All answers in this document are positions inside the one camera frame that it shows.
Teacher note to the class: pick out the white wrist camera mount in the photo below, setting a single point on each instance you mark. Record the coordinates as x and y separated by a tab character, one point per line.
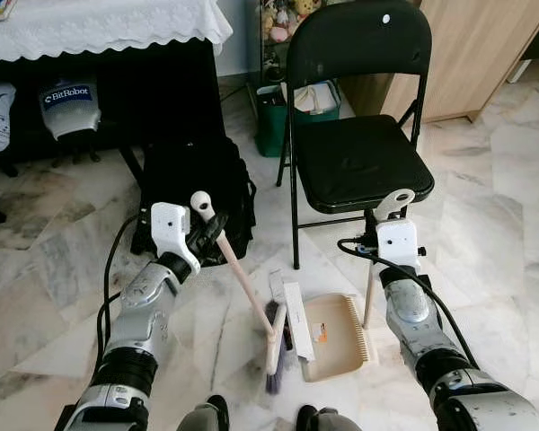
171	229
397	242

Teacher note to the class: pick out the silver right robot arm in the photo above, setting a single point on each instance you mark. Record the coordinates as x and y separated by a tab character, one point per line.
409	310

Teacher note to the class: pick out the black folding chair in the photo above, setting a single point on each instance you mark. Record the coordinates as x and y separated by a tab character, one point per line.
355	162

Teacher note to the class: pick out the green bin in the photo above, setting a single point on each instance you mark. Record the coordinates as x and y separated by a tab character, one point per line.
269	126

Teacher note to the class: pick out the grey black robot leg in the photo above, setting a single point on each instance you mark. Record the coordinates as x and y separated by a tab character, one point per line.
207	415
328	420

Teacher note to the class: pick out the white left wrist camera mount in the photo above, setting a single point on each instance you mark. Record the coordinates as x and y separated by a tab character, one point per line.
171	229

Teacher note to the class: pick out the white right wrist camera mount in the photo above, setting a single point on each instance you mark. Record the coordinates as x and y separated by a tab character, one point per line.
397	242

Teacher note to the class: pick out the beige broom with purple bristles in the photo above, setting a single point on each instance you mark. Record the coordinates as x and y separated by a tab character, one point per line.
247	287

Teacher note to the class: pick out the grey BitRobot printed bag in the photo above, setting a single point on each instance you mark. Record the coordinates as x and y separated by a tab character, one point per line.
70	112

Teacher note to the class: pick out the small white cardboard box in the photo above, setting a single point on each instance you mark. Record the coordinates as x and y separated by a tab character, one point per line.
298	323

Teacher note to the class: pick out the grey black left robot leg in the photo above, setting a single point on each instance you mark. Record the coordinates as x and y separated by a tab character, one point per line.
207	415

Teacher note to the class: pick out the glass display cabinet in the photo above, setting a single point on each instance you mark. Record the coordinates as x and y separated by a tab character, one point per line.
278	22

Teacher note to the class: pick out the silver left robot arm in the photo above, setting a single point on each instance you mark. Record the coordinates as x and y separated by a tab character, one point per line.
144	314

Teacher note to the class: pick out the light wooden cabinet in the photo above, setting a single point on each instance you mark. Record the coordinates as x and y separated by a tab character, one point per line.
485	45

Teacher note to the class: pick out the black fabric bag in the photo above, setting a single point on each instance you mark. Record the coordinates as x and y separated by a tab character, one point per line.
198	175

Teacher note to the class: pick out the white crumpled cloth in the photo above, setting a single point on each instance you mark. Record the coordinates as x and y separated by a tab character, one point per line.
314	97

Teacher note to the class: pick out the white lace tablecloth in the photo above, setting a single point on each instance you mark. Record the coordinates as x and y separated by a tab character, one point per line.
99	27

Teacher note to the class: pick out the grey black right robot leg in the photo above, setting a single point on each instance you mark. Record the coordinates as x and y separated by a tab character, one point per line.
328	420

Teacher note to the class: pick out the black table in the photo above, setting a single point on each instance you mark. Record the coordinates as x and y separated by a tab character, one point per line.
162	99

